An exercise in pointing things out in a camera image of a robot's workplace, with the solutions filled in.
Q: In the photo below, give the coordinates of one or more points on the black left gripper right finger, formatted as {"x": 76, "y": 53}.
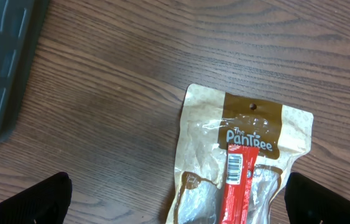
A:
{"x": 309, "y": 202}

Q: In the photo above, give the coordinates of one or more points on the red white snack bar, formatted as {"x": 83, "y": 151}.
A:
{"x": 238, "y": 186}

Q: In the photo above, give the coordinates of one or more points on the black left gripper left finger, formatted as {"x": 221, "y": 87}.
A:
{"x": 44, "y": 203}

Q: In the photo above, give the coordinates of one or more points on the grey plastic mesh basket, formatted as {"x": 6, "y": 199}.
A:
{"x": 20, "y": 24}

